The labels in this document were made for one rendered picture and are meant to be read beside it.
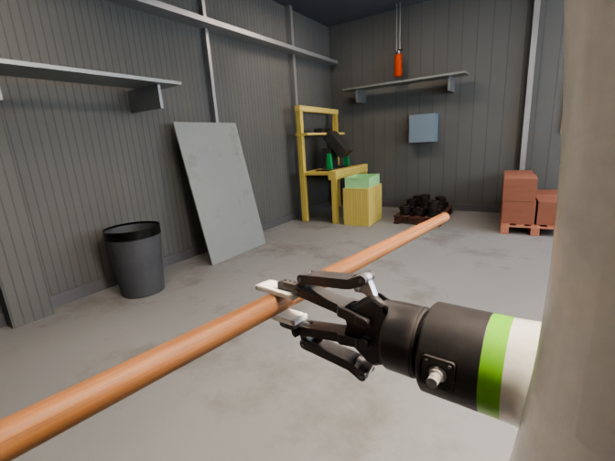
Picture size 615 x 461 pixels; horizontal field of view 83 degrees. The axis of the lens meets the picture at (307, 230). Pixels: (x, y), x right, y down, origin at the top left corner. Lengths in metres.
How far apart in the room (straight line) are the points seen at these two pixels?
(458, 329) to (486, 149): 6.33
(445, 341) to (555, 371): 0.16
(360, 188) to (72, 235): 3.77
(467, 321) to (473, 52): 6.51
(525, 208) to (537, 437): 5.11
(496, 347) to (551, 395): 0.15
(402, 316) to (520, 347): 0.11
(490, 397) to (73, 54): 4.08
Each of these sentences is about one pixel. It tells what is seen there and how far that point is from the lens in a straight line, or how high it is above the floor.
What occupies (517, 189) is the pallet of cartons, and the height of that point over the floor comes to 0.60.
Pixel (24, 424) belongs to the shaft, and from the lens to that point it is 0.36.
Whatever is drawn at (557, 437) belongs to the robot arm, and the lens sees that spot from 0.21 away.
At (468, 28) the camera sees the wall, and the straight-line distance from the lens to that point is 6.88.
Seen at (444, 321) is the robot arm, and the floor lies 1.18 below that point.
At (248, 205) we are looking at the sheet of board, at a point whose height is 0.57.
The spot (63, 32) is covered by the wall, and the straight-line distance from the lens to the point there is 4.17.
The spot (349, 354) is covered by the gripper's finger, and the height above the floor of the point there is 1.09.
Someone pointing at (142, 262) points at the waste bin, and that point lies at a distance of 3.58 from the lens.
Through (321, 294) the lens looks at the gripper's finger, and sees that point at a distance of 0.44.
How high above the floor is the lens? 1.35
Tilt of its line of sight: 14 degrees down
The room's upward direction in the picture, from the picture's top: 3 degrees counter-clockwise
